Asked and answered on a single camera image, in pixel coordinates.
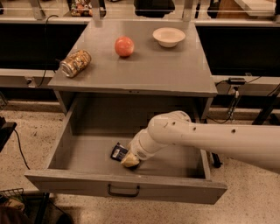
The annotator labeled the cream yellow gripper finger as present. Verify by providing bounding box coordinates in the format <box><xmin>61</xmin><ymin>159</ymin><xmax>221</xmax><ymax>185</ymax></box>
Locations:
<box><xmin>121</xmin><ymin>151</ymin><xmax>140</xmax><ymax>168</ymax></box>

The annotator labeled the dark blue rxbar wrapper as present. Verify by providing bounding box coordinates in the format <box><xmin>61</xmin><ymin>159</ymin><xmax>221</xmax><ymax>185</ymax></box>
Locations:
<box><xmin>110</xmin><ymin>143</ymin><xmax>129</xmax><ymax>162</ymax></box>

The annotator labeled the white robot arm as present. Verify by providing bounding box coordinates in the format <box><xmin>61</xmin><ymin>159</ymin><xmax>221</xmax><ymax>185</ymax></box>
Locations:
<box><xmin>122</xmin><ymin>111</ymin><xmax>280</xmax><ymax>173</ymax></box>

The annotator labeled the grey open top drawer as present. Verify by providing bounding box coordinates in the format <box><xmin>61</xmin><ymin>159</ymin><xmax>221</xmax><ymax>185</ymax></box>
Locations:
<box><xmin>25</xmin><ymin>94</ymin><xmax>227</xmax><ymax>204</ymax></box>

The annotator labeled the grey cabinet counter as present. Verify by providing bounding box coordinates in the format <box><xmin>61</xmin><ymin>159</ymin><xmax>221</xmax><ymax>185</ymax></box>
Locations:
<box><xmin>49</xmin><ymin>20</ymin><xmax>217</xmax><ymax>117</ymax></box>

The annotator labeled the black table leg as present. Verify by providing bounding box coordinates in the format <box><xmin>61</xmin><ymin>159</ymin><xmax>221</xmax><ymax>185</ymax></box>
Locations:
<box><xmin>212</xmin><ymin>153</ymin><xmax>222</xmax><ymax>168</ymax></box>

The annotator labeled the golden patterned drink can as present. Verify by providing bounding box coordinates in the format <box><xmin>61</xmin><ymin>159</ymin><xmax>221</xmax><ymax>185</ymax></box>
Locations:
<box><xmin>59</xmin><ymin>50</ymin><xmax>91</xmax><ymax>78</ymax></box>

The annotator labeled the red apple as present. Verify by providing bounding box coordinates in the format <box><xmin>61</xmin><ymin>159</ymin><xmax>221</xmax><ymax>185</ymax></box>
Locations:
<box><xmin>115</xmin><ymin>36</ymin><xmax>135</xmax><ymax>57</ymax></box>

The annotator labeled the black device left edge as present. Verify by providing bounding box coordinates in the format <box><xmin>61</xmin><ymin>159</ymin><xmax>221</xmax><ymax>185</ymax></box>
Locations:
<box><xmin>0</xmin><ymin>117</ymin><xmax>17</xmax><ymax>152</ymax></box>

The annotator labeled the white ceramic bowl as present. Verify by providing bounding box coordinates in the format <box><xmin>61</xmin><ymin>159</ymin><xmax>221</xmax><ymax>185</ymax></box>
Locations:
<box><xmin>152</xmin><ymin>27</ymin><xmax>186</xmax><ymax>48</ymax></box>

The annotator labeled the black power adapter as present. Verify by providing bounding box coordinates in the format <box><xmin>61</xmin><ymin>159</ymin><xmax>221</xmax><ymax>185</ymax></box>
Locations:
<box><xmin>227</xmin><ymin>77</ymin><xmax>246</xmax><ymax>85</ymax></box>

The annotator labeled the black drawer handle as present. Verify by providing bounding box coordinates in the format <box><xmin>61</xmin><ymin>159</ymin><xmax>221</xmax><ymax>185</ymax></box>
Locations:
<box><xmin>107</xmin><ymin>184</ymin><xmax>140</xmax><ymax>198</ymax></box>

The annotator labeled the wire basket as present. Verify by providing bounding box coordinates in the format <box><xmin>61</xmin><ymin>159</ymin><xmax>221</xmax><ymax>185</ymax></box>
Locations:
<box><xmin>0</xmin><ymin>188</ymin><xmax>25</xmax><ymax>202</ymax></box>

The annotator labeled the black cable left wall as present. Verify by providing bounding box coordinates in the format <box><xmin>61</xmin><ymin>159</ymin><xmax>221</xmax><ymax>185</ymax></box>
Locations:
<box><xmin>36</xmin><ymin>14</ymin><xmax>60</xmax><ymax>88</ymax></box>

